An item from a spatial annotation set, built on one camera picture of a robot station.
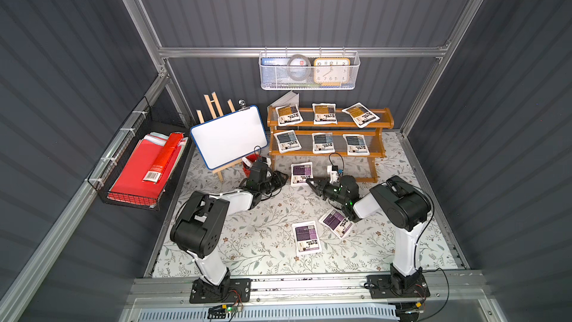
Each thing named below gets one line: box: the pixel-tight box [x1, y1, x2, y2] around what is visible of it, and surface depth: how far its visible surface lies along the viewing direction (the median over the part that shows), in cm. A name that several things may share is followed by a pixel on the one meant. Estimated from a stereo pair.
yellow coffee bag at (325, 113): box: [312, 102, 339, 126], surface depth 87 cm
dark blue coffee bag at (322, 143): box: [311, 131, 336, 155], surface depth 96 cm
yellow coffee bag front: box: [341, 102, 381, 129], surface depth 86 cm
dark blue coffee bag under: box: [273, 129, 303, 154], surface depth 96 cm
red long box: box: [143, 131, 184, 184], surface depth 74 cm
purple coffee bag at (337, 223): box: [318, 208, 354, 240], surface depth 89 cm
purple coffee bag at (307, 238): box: [291, 220, 322, 256], surface depth 86 cm
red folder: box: [107, 139, 184, 205], surface depth 71 cm
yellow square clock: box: [313, 57, 351, 87], surface depth 91 cm
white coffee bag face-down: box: [342, 134, 371, 156], surface depth 95 cm
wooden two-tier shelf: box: [266, 106, 395, 183], surface depth 93 cm
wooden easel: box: [195, 91, 244, 183], surface depth 91 cm
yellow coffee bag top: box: [275, 103, 304, 127], surface depth 86 cm
